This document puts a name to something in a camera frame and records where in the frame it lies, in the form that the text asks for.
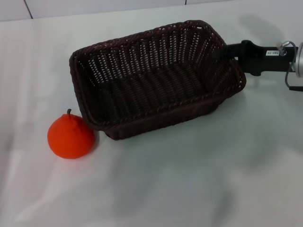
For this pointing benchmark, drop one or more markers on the dark brown woven basket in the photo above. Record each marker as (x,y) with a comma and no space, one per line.
(151,87)

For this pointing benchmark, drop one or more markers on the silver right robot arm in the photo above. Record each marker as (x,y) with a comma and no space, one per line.
(300,60)

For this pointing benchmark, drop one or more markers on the orange toy tangerine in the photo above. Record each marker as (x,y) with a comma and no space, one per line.
(71,138)

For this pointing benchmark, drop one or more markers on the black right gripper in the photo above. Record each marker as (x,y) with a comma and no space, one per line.
(265,59)

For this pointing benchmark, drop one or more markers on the white tablecloth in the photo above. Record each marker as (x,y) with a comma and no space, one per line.
(165,184)

